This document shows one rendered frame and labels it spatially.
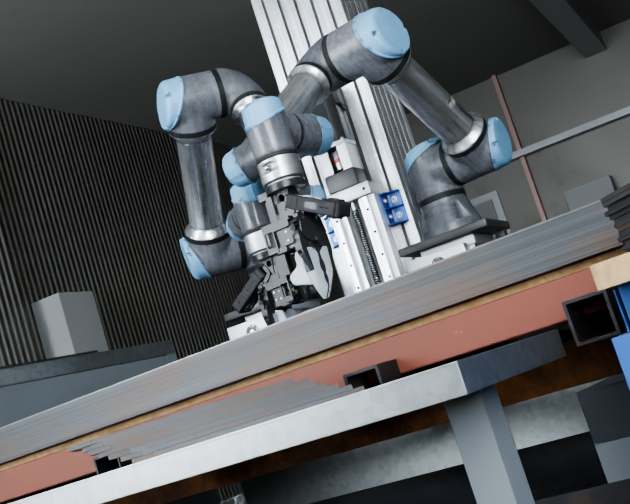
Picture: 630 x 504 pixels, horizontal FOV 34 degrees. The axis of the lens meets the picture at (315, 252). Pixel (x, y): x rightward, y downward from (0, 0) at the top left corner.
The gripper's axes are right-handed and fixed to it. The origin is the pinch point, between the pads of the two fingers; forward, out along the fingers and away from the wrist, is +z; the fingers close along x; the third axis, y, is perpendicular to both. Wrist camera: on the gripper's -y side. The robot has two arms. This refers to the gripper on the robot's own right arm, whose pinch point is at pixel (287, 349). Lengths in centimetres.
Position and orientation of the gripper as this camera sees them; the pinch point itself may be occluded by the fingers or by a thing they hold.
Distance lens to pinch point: 211.0
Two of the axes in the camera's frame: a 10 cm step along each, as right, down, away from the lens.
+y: 7.9, -3.3, -5.1
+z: 3.0, 9.4, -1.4
